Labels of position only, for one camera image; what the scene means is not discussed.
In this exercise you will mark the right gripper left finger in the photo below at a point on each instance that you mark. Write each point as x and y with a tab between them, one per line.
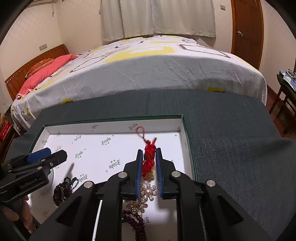
75	218

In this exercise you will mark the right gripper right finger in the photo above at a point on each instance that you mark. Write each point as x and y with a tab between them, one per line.
204	210

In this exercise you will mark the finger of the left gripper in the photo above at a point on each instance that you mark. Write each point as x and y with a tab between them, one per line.
49	162
24	160

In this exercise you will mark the silver flower brooch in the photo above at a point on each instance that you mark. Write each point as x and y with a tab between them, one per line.
136	207

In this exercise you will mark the pearl flower brooch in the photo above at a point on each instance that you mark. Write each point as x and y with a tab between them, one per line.
148	192

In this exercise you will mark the red knot cord charm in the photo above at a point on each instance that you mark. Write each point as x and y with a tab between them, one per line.
149	155

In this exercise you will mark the white jade bangle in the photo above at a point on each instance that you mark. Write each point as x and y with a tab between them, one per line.
96	221

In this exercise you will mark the green jewelry tray box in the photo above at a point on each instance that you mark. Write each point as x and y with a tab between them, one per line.
98	149

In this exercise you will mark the person's left hand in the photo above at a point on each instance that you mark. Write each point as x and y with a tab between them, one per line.
25	215

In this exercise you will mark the black tassel pendant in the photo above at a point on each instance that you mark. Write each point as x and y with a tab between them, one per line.
63	190

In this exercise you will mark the red box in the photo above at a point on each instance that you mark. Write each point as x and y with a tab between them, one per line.
4	131

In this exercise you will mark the pink pillow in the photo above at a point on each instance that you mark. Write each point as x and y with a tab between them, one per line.
43	73

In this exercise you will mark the dark green table cloth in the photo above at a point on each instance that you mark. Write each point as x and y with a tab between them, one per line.
233	139

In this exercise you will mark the orange pillow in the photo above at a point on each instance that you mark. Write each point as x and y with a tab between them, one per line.
38	67

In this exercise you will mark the bed with patterned sheet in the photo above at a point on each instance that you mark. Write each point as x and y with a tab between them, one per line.
158	62

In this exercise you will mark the wooden chair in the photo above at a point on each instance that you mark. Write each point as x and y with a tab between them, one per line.
286	98

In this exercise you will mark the beige curtain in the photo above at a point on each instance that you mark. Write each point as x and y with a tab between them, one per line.
128	19

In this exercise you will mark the clothes pile on chair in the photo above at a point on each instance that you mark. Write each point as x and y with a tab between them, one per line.
288	79

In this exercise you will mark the brown wooden door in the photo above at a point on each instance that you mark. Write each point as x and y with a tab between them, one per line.
248	31

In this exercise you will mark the wall switch plate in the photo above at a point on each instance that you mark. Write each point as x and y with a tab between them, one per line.
43	47

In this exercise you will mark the wall outlet plate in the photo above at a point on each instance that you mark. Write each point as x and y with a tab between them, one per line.
222	7

